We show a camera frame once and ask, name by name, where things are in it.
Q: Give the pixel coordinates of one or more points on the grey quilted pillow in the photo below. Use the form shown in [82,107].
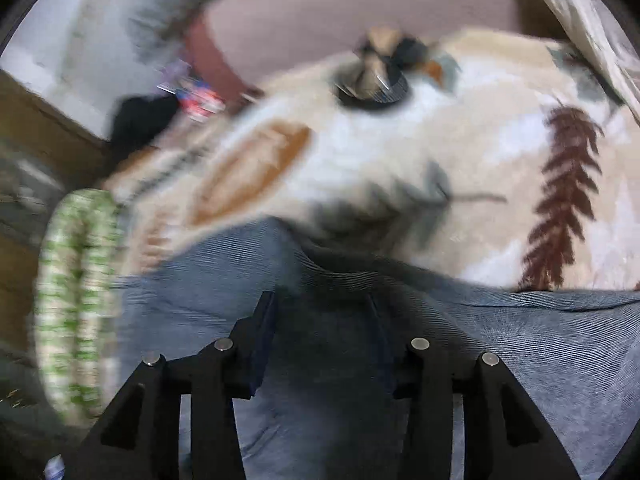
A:
[165,10]

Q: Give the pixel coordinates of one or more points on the black cloth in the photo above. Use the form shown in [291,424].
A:
[140,120]

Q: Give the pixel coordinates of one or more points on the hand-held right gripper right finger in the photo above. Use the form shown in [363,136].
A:
[376,317]

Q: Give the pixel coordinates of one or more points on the brown wooden door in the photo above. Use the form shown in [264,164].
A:
[40,120]

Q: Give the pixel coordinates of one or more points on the white crumpled sheet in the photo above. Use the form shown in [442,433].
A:
[590,20]

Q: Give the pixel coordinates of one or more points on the leaf print fleece blanket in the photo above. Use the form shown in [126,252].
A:
[360,160]

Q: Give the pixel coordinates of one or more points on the pink bed sheet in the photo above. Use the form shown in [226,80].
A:
[350,5]

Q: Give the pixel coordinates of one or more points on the green patterned cloth roll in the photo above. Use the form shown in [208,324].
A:
[75,285]

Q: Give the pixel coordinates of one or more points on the blue denim pants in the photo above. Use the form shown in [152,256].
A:
[500,350]

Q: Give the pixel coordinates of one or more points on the black and beige hair clip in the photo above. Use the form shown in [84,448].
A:
[372,90]

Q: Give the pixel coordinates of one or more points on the red and blue packet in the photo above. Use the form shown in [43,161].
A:
[200,100]

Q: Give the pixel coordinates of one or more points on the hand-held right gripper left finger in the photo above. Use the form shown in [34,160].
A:
[263,320]

